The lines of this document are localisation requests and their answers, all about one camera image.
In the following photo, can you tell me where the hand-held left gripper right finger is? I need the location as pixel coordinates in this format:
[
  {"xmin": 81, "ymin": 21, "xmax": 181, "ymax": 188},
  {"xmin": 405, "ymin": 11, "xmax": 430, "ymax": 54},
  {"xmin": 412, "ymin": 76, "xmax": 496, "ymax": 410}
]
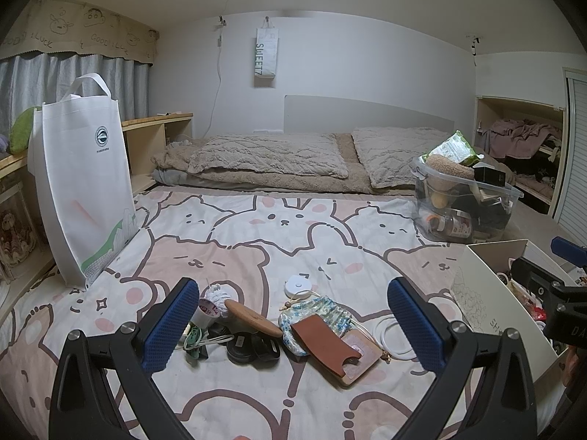
[{"xmin": 387, "ymin": 278, "xmax": 538, "ymax": 440}]

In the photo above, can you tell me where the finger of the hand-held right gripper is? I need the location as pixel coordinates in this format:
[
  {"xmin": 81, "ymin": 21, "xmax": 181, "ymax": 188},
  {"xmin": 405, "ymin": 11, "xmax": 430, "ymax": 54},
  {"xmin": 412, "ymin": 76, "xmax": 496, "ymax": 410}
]
[
  {"xmin": 511, "ymin": 257, "xmax": 567, "ymax": 306},
  {"xmin": 551, "ymin": 236, "xmax": 587, "ymax": 267}
]

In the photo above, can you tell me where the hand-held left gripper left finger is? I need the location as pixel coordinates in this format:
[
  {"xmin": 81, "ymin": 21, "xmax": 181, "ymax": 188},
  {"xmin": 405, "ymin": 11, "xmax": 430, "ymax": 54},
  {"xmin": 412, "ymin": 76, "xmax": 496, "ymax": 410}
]
[{"xmin": 48, "ymin": 278, "xmax": 200, "ymax": 440}]

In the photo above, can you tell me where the green clothes peg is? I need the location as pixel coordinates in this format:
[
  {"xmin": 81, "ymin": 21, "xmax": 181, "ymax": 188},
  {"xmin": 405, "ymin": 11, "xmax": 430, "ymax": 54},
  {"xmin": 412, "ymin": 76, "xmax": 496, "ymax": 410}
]
[{"xmin": 185, "ymin": 325, "xmax": 207, "ymax": 363}]

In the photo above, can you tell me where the white cardboard box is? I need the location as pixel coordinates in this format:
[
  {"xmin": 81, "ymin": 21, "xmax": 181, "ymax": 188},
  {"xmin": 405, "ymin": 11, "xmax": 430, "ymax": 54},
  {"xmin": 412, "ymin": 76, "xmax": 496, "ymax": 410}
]
[{"xmin": 449, "ymin": 238, "xmax": 587, "ymax": 415}]

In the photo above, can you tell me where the white cable tie loop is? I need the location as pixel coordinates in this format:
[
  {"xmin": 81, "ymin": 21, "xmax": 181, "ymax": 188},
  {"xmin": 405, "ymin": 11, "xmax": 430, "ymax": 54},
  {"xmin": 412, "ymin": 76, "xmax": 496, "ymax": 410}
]
[{"xmin": 183, "ymin": 332, "xmax": 234, "ymax": 347}]

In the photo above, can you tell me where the brown leather card holder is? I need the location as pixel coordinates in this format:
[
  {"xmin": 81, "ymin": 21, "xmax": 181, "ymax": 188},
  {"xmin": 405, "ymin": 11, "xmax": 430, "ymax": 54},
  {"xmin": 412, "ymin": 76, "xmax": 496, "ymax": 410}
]
[{"xmin": 291, "ymin": 315, "xmax": 363, "ymax": 379}]

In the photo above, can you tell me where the tape roll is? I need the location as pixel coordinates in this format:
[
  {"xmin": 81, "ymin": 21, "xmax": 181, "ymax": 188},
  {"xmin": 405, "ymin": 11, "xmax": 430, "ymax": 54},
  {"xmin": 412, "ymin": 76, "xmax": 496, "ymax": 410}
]
[{"xmin": 190, "ymin": 297, "xmax": 225, "ymax": 328}]

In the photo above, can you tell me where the tan bed sheet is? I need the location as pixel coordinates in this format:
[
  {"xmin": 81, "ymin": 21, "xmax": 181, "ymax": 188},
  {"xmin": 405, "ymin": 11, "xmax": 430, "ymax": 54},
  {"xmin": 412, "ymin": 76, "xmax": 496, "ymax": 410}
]
[{"xmin": 507, "ymin": 192, "xmax": 566, "ymax": 245}]

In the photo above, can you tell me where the oval wooden brush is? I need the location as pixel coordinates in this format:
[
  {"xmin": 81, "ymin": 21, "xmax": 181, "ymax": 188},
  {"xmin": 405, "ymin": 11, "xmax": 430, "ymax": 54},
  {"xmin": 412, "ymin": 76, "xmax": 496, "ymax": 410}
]
[{"xmin": 224, "ymin": 299, "xmax": 284, "ymax": 337}]

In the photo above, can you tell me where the black round case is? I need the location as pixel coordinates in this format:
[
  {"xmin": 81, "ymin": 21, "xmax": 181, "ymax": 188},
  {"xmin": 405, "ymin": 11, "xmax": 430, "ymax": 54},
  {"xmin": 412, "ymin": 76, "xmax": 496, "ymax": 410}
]
[{"xmin": 226, "ymin": 332, "xmax": 281, "ymax": 364}]

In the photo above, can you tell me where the blue floral pouch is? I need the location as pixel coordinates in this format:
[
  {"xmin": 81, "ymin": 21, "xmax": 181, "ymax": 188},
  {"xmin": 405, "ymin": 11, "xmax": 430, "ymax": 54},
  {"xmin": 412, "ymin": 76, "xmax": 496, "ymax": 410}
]
[{"xmin": 278, "ymin": 296, "xmax": 356, "ymax": 356}]

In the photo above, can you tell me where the white shutter door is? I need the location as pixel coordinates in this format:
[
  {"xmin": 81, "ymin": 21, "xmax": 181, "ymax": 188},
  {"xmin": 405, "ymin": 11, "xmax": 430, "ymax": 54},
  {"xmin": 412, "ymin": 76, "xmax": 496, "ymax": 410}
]
[{"xmin": 553, "ymin": 68, "xmax": 587, "ymax": 246}]

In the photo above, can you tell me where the glass jar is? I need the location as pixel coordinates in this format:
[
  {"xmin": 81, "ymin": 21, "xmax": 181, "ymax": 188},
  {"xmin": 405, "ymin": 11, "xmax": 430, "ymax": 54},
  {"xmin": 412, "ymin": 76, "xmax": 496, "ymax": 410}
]
[{"xmin": 424, "ymin": 208, "xmax": 473, "ymax": 239}]

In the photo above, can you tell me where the clear plastic storage bin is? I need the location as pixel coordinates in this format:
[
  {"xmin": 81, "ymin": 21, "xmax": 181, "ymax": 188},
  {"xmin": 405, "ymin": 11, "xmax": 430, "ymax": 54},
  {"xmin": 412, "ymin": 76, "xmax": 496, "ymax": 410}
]
[{"xmin": 409, "ymin": 153, "xmax": 524, "ymax": 245}]

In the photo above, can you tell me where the black rectangular box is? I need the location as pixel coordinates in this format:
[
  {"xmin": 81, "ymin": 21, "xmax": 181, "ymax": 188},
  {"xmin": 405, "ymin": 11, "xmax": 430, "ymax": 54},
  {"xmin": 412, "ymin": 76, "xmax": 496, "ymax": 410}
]
[{"xmin": 474, "ymin": 162, "xmax": 517, "ymax": 186}]

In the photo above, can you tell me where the white round tape measure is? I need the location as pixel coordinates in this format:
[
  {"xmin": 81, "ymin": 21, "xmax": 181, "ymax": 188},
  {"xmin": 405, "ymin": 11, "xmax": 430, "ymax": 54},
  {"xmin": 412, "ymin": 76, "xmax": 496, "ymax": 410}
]
[{"xmin": 285, "ymin": 274, "xmax": 313, "ymax": 298}]

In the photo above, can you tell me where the cartoon printed blanket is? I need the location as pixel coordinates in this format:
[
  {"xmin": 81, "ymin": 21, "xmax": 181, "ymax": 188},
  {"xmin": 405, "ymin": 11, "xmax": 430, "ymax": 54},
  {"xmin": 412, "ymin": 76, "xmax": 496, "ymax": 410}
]
[{"xmin": 0, "ymin": 186, "xmax": 565, "ymax": 440}]

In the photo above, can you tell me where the pink clothes pile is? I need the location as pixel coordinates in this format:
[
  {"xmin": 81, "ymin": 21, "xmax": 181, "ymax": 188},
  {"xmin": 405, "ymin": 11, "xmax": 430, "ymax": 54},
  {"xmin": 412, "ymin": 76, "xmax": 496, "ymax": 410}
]
[{"xmin": 481, "ymin": 118, "xmax": 562, "ymax": 161}]

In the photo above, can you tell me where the beige fuzzy item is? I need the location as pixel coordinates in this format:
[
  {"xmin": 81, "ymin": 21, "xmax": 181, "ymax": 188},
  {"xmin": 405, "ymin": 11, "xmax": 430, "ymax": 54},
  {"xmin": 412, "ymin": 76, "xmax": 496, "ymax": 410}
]
[{"xmin": 424, "ymin": 155, "xmax": 475, "ymax": 182}]

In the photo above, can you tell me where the green snack packet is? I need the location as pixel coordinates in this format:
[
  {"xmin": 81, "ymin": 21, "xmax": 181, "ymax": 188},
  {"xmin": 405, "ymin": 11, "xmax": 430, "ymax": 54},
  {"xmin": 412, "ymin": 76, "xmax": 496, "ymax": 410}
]
[{"xmin": 426, "ymin": 131, "xmax": 480, "ymax": 168}]

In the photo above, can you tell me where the white tote bag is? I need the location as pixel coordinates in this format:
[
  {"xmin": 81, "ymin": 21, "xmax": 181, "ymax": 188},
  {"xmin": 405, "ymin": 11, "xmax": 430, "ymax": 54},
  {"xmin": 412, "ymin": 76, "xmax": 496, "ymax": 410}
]
[{"xmin": 28, "ymin": 73, "xmax": 139, "ymax": 290}]

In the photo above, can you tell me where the beige textured pillow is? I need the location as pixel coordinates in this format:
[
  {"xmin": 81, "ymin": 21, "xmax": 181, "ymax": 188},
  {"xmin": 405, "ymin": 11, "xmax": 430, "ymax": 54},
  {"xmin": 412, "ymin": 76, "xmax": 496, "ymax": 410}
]
[
  {"xmin": 187, "ymin": 133, "xmax": 350, "ymax": 179},
  {"xmin": 351, "ymin": 127, "xmax": 459, "ymax": 188}
]

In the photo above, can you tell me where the brown fleece blanket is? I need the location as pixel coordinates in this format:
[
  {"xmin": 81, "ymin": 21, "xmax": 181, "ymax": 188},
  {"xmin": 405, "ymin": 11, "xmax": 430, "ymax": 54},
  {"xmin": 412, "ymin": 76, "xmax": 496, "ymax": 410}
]
[{"xmin": 151, "ymin": 133, "xmax": 420, "ymax": 195}]

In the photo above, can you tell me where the brown patterned panel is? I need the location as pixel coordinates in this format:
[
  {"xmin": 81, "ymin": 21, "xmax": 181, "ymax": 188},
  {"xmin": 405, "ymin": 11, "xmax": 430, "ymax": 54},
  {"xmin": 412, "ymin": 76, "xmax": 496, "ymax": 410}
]
[{"xmin": 0, "ymin": 183, "xmax": 42, "ymax": 280}]

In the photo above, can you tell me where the green plush cushion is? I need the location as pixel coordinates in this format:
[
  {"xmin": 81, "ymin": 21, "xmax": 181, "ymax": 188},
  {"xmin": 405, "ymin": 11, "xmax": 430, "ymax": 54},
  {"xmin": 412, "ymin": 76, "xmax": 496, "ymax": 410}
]
[{"xmin": 9, "ymin": 106, "xmax": 44, "ymax": 155}]

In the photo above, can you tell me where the grey curtain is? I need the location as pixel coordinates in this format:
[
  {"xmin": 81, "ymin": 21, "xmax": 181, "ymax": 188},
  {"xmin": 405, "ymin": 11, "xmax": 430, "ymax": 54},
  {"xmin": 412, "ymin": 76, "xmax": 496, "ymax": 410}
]
[{"xmin": 0, "ymin": 52, "xmax": 152, "ymax": 143}]

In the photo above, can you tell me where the white hanging paper bag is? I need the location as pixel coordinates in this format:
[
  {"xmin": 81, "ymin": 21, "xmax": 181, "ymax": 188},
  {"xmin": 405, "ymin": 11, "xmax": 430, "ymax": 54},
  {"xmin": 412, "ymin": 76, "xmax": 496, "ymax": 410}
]
[{"xmin": 254, "ymin": 16, "xmax": 280, "ymax": 89}]

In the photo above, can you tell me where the beige cartoon valance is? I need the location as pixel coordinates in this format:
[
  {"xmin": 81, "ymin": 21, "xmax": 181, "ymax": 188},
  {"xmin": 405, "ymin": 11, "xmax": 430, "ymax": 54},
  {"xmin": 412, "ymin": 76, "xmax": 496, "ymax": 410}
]
[{"xmin": 0, "ymin": 0, "xmax": 159, "ymax": 66}]

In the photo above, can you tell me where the white cord ring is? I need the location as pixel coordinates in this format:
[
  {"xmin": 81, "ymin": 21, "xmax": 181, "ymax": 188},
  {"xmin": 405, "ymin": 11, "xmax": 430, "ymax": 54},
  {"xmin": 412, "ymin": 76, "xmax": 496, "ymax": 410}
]
[{"xmin": 373, "ymin": 316, "xmax": 416, "ymax": 362}]

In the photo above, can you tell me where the wall closet niche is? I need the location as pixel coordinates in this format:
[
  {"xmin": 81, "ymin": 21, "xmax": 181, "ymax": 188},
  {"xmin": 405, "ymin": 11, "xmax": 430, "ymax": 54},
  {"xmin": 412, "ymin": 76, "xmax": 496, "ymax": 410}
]
[{"xmin": 474, "ymin": 96, "xmax": 567, "ymax": 214}]

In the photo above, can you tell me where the white wall cable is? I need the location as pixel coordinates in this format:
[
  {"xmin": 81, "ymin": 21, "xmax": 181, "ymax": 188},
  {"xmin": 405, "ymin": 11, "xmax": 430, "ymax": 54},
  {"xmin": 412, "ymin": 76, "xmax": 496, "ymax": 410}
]
[{"xmin": 202, "ymin": 16, "xmax": 227, "ymax": 140}]

